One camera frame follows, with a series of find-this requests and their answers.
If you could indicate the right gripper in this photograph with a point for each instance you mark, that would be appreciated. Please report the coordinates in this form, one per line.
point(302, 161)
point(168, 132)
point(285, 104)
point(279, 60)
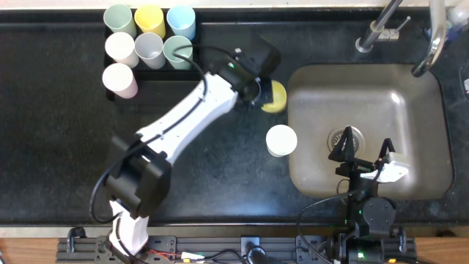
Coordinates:
point(350, 168)

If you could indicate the white cup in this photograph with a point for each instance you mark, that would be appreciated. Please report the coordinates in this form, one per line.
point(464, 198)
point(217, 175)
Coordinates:
point(281, 140)
point(120, 47)

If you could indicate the yellow cup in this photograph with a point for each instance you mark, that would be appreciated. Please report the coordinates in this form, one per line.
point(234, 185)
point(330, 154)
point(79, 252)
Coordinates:
point(149, 18)
point(278, 99)

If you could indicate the pink cup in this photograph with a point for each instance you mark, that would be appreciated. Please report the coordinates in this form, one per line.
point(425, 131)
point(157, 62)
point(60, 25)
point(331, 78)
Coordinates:
point(119, 78)

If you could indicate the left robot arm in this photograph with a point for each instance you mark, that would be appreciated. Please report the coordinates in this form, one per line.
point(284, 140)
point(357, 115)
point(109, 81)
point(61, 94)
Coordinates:
point(190, 113)

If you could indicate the steel sink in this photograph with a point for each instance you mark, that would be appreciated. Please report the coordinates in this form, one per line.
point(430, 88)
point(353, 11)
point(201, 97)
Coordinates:
point(403, 110)

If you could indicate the steel tap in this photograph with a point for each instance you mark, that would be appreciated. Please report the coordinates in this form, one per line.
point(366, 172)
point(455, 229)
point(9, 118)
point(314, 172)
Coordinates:
point(438, 40)

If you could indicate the blue soap bottle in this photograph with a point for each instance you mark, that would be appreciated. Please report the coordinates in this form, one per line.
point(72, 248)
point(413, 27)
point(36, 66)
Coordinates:
point(452, 31)

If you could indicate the green cup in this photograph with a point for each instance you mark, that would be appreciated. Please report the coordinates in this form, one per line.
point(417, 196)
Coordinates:
point(119, 18)
point(181, 64)

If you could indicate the black tray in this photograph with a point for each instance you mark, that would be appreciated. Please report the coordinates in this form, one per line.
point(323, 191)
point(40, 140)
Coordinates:
point(165, 91)

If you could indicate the blue cup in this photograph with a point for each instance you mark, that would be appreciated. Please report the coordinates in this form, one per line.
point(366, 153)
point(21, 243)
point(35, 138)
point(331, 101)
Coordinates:
point(181, 20)

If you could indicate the grey cup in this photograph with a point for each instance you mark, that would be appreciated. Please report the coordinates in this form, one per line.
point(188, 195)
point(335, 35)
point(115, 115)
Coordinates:
point(149, 47)

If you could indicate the mounting rail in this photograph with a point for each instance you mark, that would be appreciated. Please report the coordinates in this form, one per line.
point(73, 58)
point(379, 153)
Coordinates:
point(220, 249)

